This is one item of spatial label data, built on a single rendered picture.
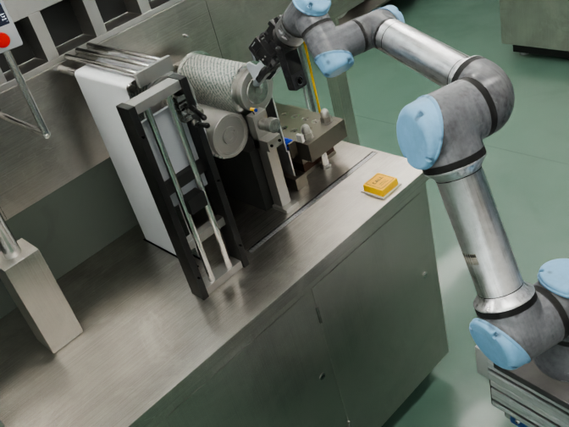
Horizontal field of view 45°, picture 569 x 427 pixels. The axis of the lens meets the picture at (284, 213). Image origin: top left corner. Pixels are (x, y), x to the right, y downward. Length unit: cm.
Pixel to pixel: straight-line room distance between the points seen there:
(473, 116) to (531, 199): 219
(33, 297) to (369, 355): 99
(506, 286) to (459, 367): 136
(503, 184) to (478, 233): 225
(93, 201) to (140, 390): 65
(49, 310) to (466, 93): 108
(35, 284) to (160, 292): 32
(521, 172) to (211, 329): 226
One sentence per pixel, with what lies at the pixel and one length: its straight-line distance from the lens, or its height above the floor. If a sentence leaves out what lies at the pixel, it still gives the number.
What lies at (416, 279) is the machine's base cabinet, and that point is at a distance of 221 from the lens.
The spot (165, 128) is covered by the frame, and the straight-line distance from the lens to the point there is 158.
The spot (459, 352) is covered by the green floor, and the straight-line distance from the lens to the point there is 270.
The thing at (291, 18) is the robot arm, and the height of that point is 149.
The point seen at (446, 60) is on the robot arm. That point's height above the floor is 142.
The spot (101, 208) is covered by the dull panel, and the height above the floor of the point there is 101.
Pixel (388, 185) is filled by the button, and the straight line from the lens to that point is 194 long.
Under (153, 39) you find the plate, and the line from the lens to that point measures 205.
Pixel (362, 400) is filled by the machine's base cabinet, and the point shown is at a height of 29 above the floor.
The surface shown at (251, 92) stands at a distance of 184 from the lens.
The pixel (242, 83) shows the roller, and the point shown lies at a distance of 182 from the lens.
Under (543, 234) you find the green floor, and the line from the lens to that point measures 320.
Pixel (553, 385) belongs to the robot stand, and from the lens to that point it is 153.
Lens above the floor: 199
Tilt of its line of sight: 34 degrees down
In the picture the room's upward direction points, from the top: 16 degrees counter-clockwise
